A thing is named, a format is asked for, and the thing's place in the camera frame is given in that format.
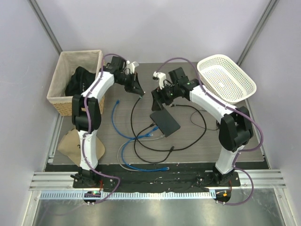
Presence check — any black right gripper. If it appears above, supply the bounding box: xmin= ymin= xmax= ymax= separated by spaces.
xmin=151 ymin=82 xmax=179 ymax=112

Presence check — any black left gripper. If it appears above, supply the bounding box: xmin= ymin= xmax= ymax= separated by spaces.
xmin=116 ymin=72 xmax=144 ymax=96

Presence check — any thin black power cable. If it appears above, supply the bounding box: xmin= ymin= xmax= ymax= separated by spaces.
xmin=168 ymin=103 xmax=221 ymax=151

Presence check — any dark grey network switch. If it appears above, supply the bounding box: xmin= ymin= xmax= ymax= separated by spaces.
xmin=150 ymin=109 xmax=181 ymax=137

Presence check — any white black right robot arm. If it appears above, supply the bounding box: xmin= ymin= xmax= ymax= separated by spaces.
xmin=151 ymin=67 xmax=253 ymax=186

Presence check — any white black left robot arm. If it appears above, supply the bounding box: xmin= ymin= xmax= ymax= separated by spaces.
xmin=71 ymin=54 xmax=144 ymax=188

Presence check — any white perforated plastic basket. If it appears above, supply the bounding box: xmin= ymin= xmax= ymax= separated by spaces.
xmin=197 ymin=54 xmax=257 ymax=105

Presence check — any black cloth in basket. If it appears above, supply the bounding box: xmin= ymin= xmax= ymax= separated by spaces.
xmin=65 ymin=66 xmax=95 ymax=97

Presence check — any wicker basket with liner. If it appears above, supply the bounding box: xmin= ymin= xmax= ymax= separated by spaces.
xmin=47 ymin=50 xmax=103 ymax=116

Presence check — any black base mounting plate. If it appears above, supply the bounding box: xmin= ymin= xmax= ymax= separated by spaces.
xmin=71 ymin=171 xmax=241 ymax=190

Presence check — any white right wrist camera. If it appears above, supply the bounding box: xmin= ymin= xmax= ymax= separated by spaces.
xmin=152 ymin=72 xmax=166 ymax=89

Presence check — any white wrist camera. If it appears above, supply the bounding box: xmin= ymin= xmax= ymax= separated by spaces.
xmin=152 ymin=72 xmax=166 ymax=89
xmin=125 ymin=60 xmax=139 ymax=74

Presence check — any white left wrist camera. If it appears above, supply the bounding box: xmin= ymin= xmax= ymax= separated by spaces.
xmin=125 ymin=60 xmax=139 ymax=74

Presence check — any blue ethernet cable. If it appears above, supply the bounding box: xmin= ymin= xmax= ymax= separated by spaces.
xmin=121 ymin=133 xmax=170 ymax=171
xmin=110 ymin=100 xmax=156 ymax=139

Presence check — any black ethernet cable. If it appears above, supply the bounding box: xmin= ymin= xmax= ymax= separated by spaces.
xmin=134 ymin=124 xmax=176 ymax=164

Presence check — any grey ethernet cable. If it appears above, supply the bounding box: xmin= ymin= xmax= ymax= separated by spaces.
xmin=117 ymin=134 xmax=166 ymax=171

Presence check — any aluminium rail frame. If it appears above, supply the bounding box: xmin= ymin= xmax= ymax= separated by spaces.
xmin=29 ymin=169 xmax=286 ymax=193

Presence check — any white slotted cable duct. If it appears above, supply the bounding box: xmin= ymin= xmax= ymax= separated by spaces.
xmin=40 ymin=190 xmax=216 ymax=201

